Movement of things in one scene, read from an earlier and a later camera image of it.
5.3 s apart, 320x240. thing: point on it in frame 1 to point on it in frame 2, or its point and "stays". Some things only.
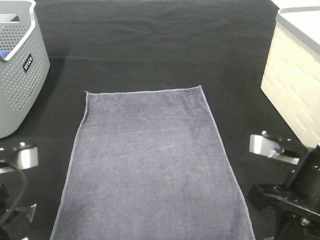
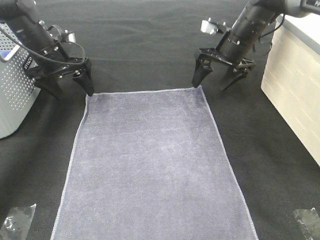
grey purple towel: [148, 165] stays
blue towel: [5, 53] stays
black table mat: [110, 46] stays
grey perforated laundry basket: [24, 63] stays
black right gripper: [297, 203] to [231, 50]
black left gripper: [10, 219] to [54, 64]
